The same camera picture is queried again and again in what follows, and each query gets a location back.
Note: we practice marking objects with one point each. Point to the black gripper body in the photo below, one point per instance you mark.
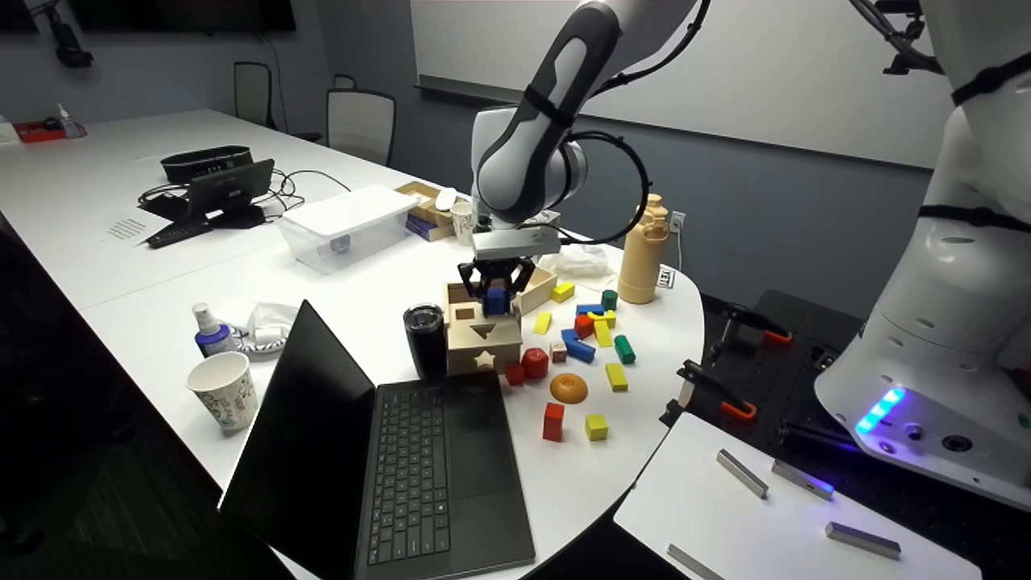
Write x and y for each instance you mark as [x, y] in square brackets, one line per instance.
[498, 268]

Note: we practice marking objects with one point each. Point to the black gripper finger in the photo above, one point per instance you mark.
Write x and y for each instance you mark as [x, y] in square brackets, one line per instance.
[524, 286]
[469, 286]

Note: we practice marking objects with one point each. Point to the blue cross block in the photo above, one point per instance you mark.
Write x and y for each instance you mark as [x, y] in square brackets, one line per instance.
[493, 299]

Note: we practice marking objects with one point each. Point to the red rectangular block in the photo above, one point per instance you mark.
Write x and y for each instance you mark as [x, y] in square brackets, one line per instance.
[551, 422]

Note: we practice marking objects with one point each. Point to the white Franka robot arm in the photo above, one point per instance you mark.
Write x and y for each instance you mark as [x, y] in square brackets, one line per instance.
[527, 163]

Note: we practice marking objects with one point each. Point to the open wooden tray box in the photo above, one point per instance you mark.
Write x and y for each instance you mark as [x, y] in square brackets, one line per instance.
[535, 291]

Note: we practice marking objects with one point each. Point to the yellow rectangular block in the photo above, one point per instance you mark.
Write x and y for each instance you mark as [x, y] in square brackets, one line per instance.
[543, 323]
[615, 375]
[562, 291]

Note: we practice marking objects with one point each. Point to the wooden shape sorter box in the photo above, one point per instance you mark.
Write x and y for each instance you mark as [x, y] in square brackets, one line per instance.
[483, 340]

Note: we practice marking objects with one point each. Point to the blue arch block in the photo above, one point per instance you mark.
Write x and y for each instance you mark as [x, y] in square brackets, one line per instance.
[586, 310]

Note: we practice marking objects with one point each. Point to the small natural wood block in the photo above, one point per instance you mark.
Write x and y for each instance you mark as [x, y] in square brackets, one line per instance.
[559, 353]

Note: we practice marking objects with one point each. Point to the red round block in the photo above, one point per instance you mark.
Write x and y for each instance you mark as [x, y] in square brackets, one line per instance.
[532, 364]

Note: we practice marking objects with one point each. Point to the cardboard box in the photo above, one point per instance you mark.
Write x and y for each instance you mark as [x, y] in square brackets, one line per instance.
[428, 210]

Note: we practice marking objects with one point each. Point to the green hexagonal block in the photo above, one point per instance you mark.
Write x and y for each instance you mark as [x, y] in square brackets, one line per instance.
[609, 301]

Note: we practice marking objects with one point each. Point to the small red block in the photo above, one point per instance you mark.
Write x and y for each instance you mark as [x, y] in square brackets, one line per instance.
[516, 375]

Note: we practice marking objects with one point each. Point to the yellow arch block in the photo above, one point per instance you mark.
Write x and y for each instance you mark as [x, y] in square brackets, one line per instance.
[608, 318]

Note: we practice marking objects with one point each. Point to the long yellow block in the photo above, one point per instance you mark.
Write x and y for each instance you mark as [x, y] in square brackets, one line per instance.
[601, 337]

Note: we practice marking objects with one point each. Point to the orange dome block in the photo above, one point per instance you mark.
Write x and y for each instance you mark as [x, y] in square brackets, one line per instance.
[569, 389]

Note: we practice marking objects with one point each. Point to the green cylinder block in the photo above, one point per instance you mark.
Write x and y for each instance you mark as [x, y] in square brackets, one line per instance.
[623, 349]

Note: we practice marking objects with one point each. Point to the yellow cube block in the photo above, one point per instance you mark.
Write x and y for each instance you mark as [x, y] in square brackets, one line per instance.
[597, 426]

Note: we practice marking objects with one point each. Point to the white paper cup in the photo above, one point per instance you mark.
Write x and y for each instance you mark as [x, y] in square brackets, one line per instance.
[463, 224]

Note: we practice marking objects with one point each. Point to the black tumbler mug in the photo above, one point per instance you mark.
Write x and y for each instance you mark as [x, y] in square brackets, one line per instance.
[427, 342]

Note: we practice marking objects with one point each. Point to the tan water bottle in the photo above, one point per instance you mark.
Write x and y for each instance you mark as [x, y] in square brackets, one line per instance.
[642, 249]

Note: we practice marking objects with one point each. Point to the clear plastic storage container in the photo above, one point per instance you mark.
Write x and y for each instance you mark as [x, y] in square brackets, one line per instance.
[347, 228]

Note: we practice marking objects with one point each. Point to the grey office chair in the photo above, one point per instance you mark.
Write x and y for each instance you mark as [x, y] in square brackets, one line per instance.
[251, 92]
[344, 81]
[362, 121]

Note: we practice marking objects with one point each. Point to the black laptop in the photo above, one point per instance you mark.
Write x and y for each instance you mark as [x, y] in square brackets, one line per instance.
[375, 461]

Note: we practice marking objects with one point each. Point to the clear plastic bag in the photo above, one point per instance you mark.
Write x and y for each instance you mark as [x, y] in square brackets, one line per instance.
[269, 327]

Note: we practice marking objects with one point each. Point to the patterned paper cup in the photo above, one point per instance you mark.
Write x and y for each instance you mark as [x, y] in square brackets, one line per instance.
[222, 392]

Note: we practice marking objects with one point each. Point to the black tablet on stand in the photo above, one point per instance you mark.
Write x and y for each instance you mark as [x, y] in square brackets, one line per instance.
[211, 198]

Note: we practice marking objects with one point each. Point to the grey metal bar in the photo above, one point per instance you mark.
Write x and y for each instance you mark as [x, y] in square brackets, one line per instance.
[694, 562]
[860, 540]
[804, 483]
[741, 474]

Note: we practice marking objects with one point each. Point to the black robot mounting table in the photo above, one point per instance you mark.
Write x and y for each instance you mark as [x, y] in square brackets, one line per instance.
[799, 375]

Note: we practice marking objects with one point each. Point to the white panel board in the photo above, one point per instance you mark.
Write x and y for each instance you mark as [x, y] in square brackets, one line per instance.
[775, 517]

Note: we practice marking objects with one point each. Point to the red and white packet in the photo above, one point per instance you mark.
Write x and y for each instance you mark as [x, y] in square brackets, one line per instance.
[43, 129]

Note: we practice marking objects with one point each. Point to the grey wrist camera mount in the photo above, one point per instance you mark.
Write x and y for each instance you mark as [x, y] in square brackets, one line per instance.
[516, 244]

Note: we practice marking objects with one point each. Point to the wall whiteboard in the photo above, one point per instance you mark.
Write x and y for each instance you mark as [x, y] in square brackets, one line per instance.
[775, 76]

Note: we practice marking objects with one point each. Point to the black wall television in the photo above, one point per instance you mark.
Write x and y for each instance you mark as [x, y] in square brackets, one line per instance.
[180, 16]

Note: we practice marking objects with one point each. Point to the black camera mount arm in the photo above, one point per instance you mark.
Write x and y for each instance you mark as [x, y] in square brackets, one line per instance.
[906, 60]

